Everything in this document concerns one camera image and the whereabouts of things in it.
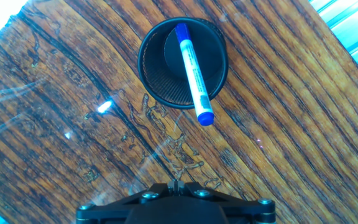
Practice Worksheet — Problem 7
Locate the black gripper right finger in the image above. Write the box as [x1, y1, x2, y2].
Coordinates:
[177, 182, 276, 224]

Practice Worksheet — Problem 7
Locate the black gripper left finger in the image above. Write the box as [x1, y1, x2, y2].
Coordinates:
[76, 182, 177, 224]

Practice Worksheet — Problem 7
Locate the white marker pen blue cap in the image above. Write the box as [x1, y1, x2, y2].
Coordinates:
[175, 22, 215, 127]

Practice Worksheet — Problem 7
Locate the black mesh pen holder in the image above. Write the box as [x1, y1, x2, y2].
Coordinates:
[137, 17, 229, 110]

